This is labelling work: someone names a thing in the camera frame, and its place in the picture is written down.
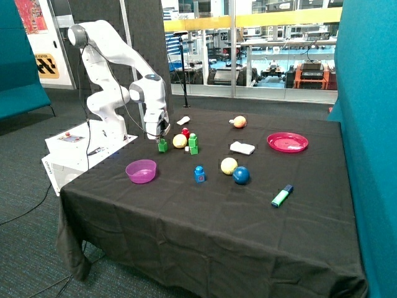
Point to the green block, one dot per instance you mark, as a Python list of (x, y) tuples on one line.
[(194, 150), (193, 140), (163, 147)]

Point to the blue block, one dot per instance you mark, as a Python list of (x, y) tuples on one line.
[(199, 174)]

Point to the green highlighter pen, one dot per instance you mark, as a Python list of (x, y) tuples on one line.
[(281, 196)]

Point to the teal partition right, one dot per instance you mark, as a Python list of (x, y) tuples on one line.
[(366, 108)]

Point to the blue ball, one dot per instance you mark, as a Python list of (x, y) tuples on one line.
[(241, 175)]

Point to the orange peach toy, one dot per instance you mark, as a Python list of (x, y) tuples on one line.
[(238, 122)]

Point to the white sponge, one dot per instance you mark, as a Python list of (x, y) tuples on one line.
[(242, 148)]

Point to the yellow ball centre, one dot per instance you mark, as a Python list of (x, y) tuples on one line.
[(228, 165)]

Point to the pink plate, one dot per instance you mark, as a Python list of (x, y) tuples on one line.
[(287, 142)]

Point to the yellow ball left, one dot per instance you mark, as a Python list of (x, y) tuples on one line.
[(179, 141)]

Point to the white small object far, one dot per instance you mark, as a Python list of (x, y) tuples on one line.
[(183, 120)]

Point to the teal sofa left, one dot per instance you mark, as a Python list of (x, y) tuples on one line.
[(21, 90)]

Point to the yellow black sign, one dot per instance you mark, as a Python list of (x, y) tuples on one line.
[(46, 65)]

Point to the red poster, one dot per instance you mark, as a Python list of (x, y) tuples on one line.
[(32, 17)]

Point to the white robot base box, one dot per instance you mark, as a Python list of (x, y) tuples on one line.
[(76, 150)]

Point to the red block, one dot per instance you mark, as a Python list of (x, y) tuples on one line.
[(186, 133)]

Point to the purple bowl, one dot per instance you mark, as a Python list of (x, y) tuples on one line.
[(141, 171)]

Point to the yellow ball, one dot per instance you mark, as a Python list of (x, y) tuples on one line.
[(179, 141), (228, 165)]

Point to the orange black machine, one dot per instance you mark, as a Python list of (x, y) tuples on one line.
[(312, 75)]

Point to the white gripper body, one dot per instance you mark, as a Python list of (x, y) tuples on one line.
[(156, 123)]

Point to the black tablecloth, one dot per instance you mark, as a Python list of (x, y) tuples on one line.
[(219, 238)]

